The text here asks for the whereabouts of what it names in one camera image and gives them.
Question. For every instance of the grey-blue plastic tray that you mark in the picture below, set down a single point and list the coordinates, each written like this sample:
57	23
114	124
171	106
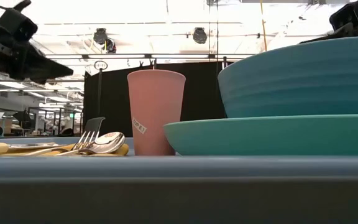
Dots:
73	168

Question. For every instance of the left wrist camera housing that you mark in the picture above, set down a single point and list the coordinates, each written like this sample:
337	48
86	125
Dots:
17	23

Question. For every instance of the yellow cloth napkin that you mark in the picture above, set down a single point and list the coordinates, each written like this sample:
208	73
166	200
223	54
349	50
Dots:
121	151

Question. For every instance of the black curtain partition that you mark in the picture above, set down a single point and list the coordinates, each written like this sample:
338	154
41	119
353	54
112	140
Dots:
113	99

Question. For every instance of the silver fork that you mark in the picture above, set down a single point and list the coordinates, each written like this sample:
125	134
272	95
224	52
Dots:
85	138

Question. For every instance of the silver spoon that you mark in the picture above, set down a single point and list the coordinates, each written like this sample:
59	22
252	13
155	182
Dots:
107	142

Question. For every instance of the round black ceiling fixture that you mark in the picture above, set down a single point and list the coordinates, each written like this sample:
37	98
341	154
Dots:
100	35
199	35

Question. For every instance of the teal plate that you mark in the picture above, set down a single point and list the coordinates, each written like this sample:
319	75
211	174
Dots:
259	137

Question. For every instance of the grey chair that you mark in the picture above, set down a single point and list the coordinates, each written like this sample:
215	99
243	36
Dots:
96	123

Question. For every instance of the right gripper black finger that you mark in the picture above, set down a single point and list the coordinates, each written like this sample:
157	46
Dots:
334	35

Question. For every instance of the dark red hanging device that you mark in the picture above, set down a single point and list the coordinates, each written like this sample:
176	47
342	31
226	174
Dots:
111	46

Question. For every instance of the round sign on pole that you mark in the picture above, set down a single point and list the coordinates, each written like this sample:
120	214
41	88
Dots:
100	65

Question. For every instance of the horizontal metal rail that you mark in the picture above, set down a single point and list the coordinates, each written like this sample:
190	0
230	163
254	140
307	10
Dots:
179	56

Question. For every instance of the blue bowl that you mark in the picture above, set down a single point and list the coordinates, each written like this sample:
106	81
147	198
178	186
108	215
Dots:
291	81

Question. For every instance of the pink ribbed cup with label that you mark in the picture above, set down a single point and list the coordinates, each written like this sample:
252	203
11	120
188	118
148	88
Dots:
155	99

